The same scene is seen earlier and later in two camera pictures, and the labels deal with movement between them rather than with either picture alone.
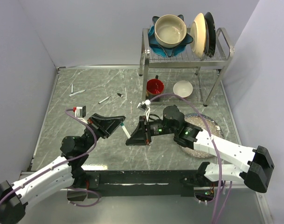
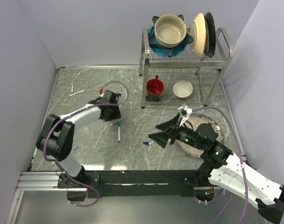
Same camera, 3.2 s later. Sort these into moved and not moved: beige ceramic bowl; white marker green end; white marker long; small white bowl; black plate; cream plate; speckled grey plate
Moved: white marker green end
Not moved: speckled grey plate; white marker long; cream plate; beige ceramic bowl; small white bowl; black plate
